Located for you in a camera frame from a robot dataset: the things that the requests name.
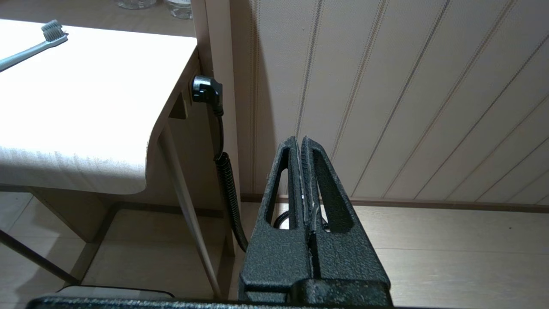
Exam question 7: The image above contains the black plug corrugated cable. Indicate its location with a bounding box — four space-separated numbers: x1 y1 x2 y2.
191 75 250 253

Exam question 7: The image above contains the large horse-label water bottle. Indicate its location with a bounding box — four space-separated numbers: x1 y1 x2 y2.
165 0 193 20
118 0 157 10

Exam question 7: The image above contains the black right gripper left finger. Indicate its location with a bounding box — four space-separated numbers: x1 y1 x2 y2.
238 136 311 301

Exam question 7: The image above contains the grey toothbrush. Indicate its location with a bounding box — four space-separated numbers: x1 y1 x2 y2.
0 19 69 72

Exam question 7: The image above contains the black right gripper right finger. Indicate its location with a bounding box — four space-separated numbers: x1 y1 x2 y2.
302 136 392 306

